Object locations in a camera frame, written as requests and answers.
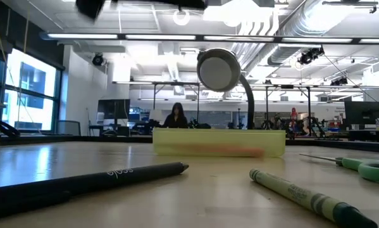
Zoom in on grey office chair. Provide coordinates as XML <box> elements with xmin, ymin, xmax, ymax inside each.
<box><xmin>56</xmin><ymin>120</ymin><xmax>82</xmax><ymax>137</ymax></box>

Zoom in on black pen white print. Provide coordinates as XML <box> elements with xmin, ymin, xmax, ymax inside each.
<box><xmin>0</xmin><ymin>161</ymin><xmax>190</xmax><ymax>220</ymax></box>

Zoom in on overhead light strip bar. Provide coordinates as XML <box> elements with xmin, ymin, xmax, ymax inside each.
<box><xmin>39</xmin><ymin>30</ymin><xmax>379</xmax><ymax>46</ymax></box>

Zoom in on person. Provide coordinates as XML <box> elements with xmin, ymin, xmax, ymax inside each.
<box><xmin>161</xmin><ymin>102</ymin><xmax>189</xmax><ymax>129</ymax></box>

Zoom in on green handled scissors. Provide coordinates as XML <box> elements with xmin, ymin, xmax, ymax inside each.
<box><xmin>299</xmin><ymin>153</ymin><xmax>379</xmax><ymax>186</ymax></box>

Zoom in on black gooseneck desk lamp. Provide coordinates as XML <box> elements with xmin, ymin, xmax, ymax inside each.
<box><xmin>196</xmin><ymin>47</ymin><xmax>256</xmax><ymax>130</ymax></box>

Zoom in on black computer monitor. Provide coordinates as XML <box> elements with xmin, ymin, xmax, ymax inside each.
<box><xmin>97</xmin><ymin>98</ymin><xmax>131</xmax><ymax>126</ymax></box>
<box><xmin>344</xmin><ymin>101</ymin><xmax>379</xmax><ymax>127</ymax></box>

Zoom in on white hanging ring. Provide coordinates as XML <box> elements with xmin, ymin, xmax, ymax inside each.
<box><xmin>172</xmin><ymin>8</ymin><xmax>191</xmax><ymax>27</ymax></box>

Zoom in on orange pencil red eraser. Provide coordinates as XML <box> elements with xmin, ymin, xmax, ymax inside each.
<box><xmin>175</xmin><ymin>144</ymin><xmax>266</xmax><ymax>158</ymax></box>

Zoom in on green crayon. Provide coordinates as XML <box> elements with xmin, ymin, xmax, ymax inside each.
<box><xmin>249</xmin><ymin>168</ymin><xmax>379</xmax><ymax>228</ymax></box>

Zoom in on red background figure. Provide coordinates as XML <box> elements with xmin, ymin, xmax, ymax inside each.
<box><xmin>290</xmin><ymin>107</ymin><xmax>299</xmax><ymax>128</ymax></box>

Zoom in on black ceiling spotlight cluster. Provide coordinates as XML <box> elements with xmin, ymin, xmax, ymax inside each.
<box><xmin>297</xmin><ymin>46</ymin><xmax>325</xmax><ymax>66</ymax></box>

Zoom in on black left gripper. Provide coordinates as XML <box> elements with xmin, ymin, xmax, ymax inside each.
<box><xmin>75</xmin><ymin>0</ymin><xmax>208</xmax><ymax>20</ymax></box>

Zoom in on yellow-green translucent supply box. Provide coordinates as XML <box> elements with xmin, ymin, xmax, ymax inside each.
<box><xmin>152</xmin><ymin>127</ymin><xmax>287</xmax><ymax>158</ymax></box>

